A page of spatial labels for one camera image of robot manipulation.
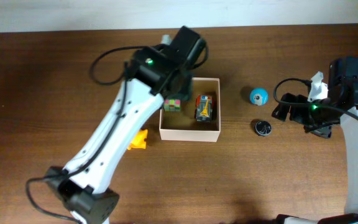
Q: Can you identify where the beige cardboard box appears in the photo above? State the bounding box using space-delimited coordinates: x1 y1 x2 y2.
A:
159 77 221 142

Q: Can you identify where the blue penguin ball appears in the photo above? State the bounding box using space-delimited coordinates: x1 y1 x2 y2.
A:
250 88 269 106

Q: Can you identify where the yellow plastic toy animal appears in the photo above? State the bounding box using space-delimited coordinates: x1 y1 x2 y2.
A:
127 129 148 150

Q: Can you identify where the red grey toy truck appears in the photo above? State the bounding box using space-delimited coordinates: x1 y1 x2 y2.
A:
195 95 214 122

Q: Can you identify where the black round clock disc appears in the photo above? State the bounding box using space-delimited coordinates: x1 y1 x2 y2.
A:
254 120 272 136

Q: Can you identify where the colourful puzzle cube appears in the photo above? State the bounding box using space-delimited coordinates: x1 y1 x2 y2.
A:
163 99 181 112

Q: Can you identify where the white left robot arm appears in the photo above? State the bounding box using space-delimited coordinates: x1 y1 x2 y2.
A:
44 44 201 223

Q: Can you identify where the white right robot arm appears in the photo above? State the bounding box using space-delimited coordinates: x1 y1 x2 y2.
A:
272 82 358 223

